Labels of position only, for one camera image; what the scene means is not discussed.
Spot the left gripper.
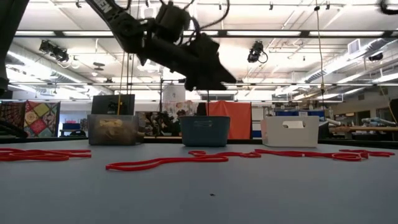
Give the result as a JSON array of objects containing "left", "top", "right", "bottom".
[{"left": 136, "top": 32, "right": 238, "bottom": 92}]

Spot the floral cloth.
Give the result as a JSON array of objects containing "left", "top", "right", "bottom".
[{"left": 162, "top": 100, "right": 200, "bottom": 118}]

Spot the orange hanging cloth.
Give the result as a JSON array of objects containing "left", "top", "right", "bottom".
[{"left": 206, "top": 100, "right": 252, "bottom": 140}]

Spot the teal plastic basket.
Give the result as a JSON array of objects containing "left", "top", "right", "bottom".
[{"left": 179, "top": 115, "right": 232, "bottom": 147}]

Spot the black monitor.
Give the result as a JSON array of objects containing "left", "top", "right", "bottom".
[{"left": 90, "top": 94, "right": 136, "bottom": 116}]

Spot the blue board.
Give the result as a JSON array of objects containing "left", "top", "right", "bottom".
[{"left": 274, "top": 110, "right": 326, "bottom": 118}]

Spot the black overhead light bar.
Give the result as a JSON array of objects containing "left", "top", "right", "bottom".
[{"left": 14, "top": 29, "right": 398, "bottom": 39}]

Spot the white plastic basket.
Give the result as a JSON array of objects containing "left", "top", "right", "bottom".
[{"left": 260, "top": 116, "right": 320, "bottom": 148}]

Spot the translucent grey basket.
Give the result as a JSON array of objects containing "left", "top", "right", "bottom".
[{"left": 86, "top": 114, "right": 141, "bottom": 146}]

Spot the blue storage shelf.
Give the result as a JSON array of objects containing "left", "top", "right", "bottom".
[{"left": 60, "top": 119, "right": 90, "bottom": 138}]

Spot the colourful patchwork quilt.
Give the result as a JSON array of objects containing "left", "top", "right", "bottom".
[{"left": 24, "top": 100, "right": 61, "bottom": 138}]

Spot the wooden workbench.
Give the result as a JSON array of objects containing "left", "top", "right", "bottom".
[{"left": 328, "top": 125, "right": 398, "bottom": 133}]

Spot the pale blue bundle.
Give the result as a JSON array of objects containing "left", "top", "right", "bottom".
[{"left": 361, "top": 117, "right": 396, "bottom": 127}]

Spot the dark patterned cloth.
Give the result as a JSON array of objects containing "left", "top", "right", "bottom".
[{"left": 0, "top": 101, "right": 26, "bottom": 138}]

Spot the black stand frame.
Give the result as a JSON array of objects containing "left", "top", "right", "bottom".
[{"left": 159, "top": 78, "right": 211, "bottom": 138}]

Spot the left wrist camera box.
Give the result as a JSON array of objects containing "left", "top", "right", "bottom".
[{"left": 154, "top": 1, "right": 191, "bottom": 44}]

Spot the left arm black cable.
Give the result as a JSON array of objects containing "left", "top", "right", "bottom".
[{"left": 183, "top": 0, "right": 231, "bottom": 32}]

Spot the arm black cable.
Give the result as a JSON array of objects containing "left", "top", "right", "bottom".
[
  {"left": 183, "top": 0, "right": 231, "bottom": 32},
  {"left": 379, "top": 0, "right": 398, "bottom": 16}
]

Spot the black horizontal rail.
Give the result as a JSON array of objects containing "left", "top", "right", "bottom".
[{"left": 6, "top": 82, "right": 398, "bottom": 87}]

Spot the white wall vent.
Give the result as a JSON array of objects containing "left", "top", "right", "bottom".
[{"left": 347, "top": 38, "right": 362, "bottom": 56}]

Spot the black table frame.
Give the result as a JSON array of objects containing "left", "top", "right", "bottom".
[{"left": 0, "top": 136, "right": 398, "bottom": 149}]

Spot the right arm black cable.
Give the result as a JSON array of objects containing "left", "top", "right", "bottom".
[{"left": 379, "top": 0, "right": 398, "bottom": 16}]

